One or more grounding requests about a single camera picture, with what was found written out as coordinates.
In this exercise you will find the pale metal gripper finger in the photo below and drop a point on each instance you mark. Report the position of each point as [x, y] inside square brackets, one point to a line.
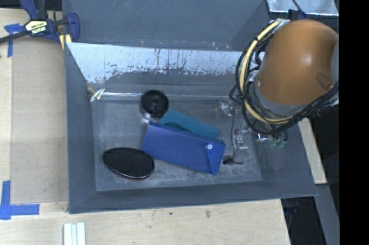
[238, 155]
[239, 137]

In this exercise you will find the teal flat box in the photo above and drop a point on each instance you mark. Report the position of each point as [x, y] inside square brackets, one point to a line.
[193, 124]

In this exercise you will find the blue flat box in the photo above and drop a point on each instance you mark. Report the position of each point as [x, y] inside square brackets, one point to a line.
[181, 147]

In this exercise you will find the black round disc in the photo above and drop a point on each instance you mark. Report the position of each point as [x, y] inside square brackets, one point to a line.
[155, 104]

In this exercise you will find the black oval case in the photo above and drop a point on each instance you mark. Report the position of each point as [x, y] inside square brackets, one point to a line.
[128, 163]

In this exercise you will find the grey metal bin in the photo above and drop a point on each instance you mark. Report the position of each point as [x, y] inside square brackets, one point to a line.
[121, 122]

